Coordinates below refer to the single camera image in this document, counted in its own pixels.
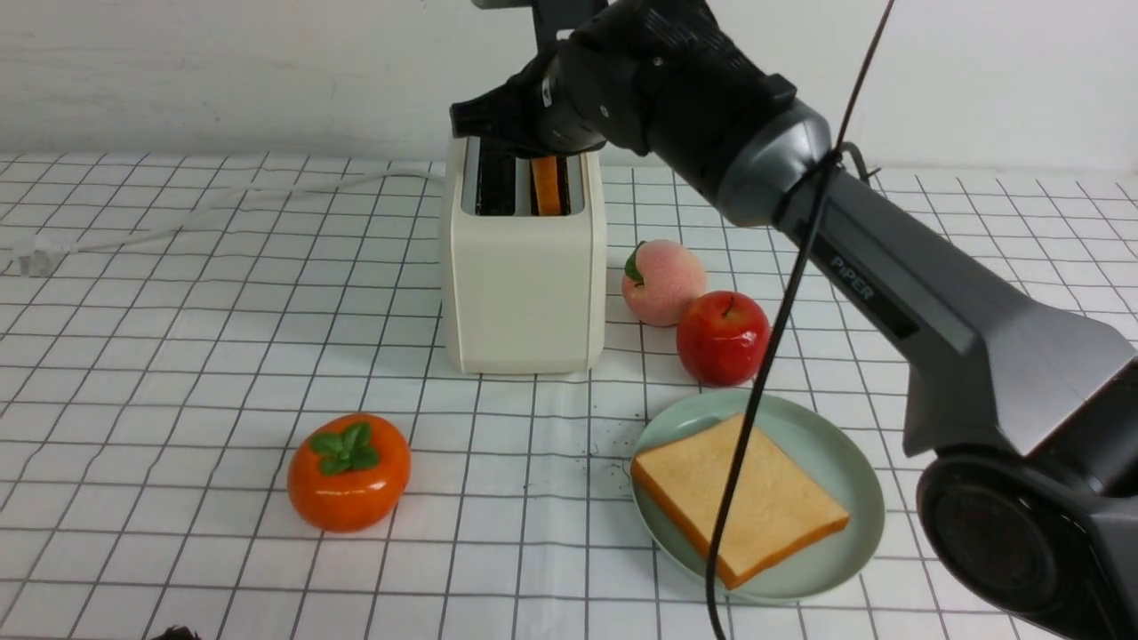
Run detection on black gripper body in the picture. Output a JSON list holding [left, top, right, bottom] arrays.
[[450, 49, 615, 159]]

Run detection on toast slice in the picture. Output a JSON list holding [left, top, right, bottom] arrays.
[[530, 156, 564, 216], [630, 413, 850, 590]]

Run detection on light green plate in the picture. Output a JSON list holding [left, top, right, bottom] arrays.
[[634, 388, 887, 604]]

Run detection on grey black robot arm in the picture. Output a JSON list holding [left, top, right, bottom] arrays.
[[450, 1, 1137, 639]]

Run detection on cream white toaster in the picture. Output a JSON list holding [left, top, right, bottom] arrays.
[[438, 139, 608, 374]]

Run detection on pink peach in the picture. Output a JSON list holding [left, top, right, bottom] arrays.
[[621, 239, 707, 327]]

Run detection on red apple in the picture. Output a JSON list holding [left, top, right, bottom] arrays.
[[676, 292, 772, 388]]

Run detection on orange persimmon with green leaves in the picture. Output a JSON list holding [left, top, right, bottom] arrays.
[[285, 412, 412, 533]]

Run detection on white checkered tablecloth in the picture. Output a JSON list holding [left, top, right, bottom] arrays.
[[1, 154, 1135, 639]]

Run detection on dark brown object at edge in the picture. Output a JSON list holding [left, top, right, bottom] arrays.
[[150, 627, 203, 640]]

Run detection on black thin cable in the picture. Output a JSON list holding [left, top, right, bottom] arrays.
[[706, 0, 897, 640]]

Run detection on white power cable with plug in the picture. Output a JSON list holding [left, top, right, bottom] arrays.
[[11, 169, 445, 278]]

